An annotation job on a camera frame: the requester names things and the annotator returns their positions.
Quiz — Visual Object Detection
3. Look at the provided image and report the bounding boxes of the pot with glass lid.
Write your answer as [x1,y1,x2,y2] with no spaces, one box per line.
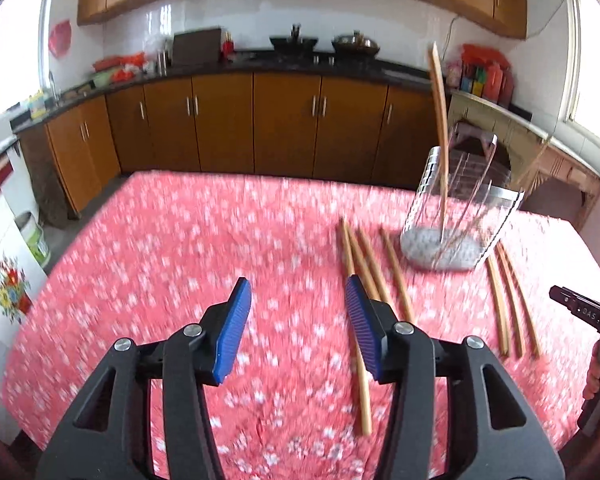
[331,31,381,56]

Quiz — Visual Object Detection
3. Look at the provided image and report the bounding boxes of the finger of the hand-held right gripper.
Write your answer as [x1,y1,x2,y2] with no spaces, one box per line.
[550,285,600,333]

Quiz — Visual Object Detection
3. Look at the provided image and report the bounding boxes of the dark cutting board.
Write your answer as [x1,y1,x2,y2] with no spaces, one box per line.
[171,27,224,67]

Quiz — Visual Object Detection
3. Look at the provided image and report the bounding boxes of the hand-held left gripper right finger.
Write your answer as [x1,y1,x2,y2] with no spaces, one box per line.
[344,274,566,480]

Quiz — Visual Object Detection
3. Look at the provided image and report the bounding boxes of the black kitchen countertop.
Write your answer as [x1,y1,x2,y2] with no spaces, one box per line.
[0,49,533,171]

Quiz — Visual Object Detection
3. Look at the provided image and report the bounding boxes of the white plastic bucket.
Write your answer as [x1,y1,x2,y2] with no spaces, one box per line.
[14,212,51,267]

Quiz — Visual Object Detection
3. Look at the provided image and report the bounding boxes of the red floral tablecloth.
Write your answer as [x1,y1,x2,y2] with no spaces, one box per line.
[0,170,600,478]

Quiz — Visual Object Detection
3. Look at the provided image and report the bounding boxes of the red wall decoration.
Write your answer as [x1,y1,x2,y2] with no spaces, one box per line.
[48,19,73,58]

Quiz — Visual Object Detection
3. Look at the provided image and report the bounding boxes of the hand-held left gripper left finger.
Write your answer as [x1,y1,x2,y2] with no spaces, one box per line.
[35,277,253,480]

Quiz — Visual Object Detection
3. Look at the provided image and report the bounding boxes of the wide kitchen window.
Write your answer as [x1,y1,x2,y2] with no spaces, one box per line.
[562,0,600,153]

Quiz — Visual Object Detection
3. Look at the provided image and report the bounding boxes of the narrow kitchen window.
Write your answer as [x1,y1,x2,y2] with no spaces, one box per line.
[0,0,56,126]

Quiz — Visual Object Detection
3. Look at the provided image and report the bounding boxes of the large red sauce bottle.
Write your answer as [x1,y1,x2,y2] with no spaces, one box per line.
[482,62,504,103]

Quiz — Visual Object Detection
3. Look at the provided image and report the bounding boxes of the red bag over basin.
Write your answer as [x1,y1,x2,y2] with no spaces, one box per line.
[92,52,148,75]

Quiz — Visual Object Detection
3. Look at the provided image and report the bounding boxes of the metal wire utensil holder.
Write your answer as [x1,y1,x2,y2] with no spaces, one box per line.
[400,132,526,273]

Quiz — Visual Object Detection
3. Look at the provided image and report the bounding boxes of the wooden base cabinets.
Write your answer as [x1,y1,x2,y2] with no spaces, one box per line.
[15,71,451,226]

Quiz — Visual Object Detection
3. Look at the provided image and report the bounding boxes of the old wooden side table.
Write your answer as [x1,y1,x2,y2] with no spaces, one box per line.
[447,89,600,231]

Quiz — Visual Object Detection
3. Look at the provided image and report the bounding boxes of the black wok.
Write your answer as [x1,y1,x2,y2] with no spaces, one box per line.
[269,25,318,53]

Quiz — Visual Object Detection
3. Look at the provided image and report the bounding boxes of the white flower print cabinet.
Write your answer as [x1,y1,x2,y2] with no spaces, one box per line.
[0,150,48,333]

